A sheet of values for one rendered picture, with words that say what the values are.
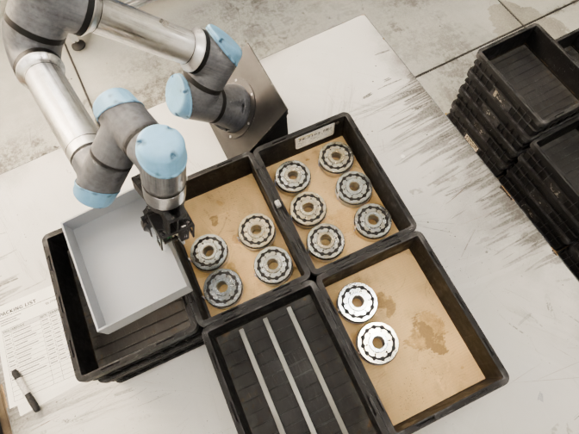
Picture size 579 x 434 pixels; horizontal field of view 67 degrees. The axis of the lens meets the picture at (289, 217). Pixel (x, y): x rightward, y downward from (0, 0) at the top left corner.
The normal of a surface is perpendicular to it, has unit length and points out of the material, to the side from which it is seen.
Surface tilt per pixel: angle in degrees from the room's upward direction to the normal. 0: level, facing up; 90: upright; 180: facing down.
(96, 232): 2
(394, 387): 0
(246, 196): 0
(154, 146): 16
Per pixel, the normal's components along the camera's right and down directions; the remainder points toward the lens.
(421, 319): -0.04, -0.37
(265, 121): -0.64, 0.02
